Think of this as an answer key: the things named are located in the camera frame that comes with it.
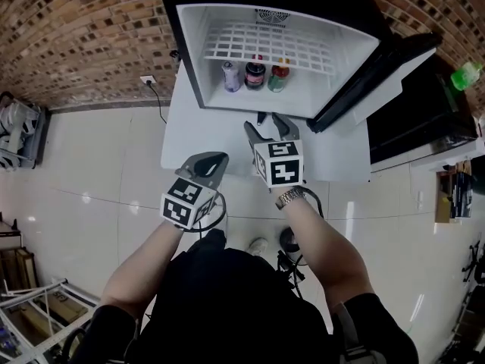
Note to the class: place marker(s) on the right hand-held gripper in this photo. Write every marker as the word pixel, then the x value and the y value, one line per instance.
pixel 280 165

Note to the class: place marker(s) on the person's right forearm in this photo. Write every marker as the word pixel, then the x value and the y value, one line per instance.
pixel 333 256

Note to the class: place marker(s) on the person's black clothing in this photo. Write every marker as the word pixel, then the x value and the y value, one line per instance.
pixel 235 309

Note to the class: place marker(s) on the green plastic bottle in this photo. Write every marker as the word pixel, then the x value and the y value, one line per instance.
pixel 466 76

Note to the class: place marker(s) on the white wall socket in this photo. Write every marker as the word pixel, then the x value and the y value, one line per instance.
pixel 148 79

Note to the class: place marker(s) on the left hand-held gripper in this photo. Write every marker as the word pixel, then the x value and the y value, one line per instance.
pixel 178 203

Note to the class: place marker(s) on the dark wooden crate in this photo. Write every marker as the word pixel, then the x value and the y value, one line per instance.
pixel 19 267

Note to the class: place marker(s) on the person's left forearm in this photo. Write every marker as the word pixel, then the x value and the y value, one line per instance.
pixel 140 267

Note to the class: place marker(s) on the white water dispenser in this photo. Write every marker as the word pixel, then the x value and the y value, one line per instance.
pixel 466 154

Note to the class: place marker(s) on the silver purple drink can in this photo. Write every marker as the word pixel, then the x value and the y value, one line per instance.
pixel 231 78

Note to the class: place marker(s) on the grey cart with white parts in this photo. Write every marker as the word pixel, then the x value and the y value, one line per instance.
pixel 20 135

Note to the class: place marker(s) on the silver wristwatch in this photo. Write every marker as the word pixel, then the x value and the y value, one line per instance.
pixel 291 197

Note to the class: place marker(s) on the green drink bottle orange cap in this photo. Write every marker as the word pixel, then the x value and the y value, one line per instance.
pixel 278 78

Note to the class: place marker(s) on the white table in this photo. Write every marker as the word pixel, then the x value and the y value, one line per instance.
pixel 212 135

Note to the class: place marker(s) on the person's right white shoe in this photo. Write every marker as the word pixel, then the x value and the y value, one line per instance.
pixel 258 245

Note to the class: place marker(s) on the brown cardboard box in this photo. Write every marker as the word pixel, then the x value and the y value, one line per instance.
pixel 443 203

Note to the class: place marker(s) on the mini fridge door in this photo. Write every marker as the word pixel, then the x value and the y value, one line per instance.
pixel 386 85

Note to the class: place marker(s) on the dark cola bottle red cap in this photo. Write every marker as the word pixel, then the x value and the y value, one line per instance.
pixel 254 75

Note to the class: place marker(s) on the white metal frame rack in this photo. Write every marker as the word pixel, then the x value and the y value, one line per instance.
pixel 38 317

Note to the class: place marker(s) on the black printed box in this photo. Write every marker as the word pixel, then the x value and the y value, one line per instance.
pixel 463 195

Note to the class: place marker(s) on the tall black glass-door fridge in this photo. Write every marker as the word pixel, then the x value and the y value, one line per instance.
pixel 417 120

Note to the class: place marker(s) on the black office chair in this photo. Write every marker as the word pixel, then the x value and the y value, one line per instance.
pixel 475 264

